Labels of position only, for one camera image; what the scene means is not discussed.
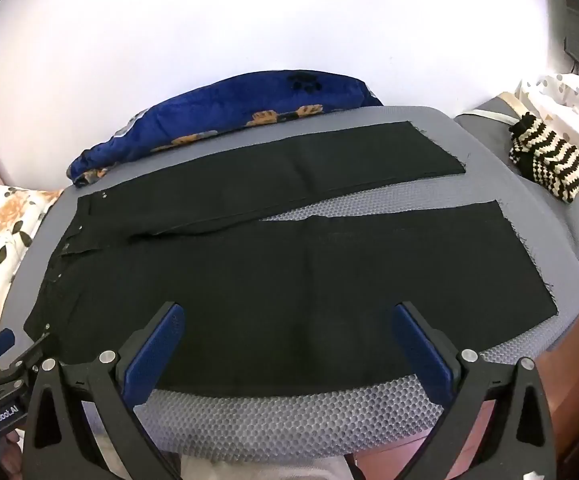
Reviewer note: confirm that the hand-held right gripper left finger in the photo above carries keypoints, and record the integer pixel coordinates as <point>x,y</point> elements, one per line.
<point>154,355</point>

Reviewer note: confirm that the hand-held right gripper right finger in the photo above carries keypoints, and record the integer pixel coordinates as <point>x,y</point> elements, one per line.
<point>422,355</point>

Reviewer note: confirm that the black pants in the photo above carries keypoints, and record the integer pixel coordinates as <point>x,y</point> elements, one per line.
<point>269,285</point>

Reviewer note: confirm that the grey mesh mat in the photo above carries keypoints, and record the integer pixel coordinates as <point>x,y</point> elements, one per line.
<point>294,420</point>

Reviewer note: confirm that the person's beige clothing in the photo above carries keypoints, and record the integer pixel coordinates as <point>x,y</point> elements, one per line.
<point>269,470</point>

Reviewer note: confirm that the black white striped knit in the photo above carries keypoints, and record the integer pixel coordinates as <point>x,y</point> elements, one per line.
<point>549,160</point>

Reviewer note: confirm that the blue floral blanket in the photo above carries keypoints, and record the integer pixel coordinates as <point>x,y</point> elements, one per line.
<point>219,105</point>

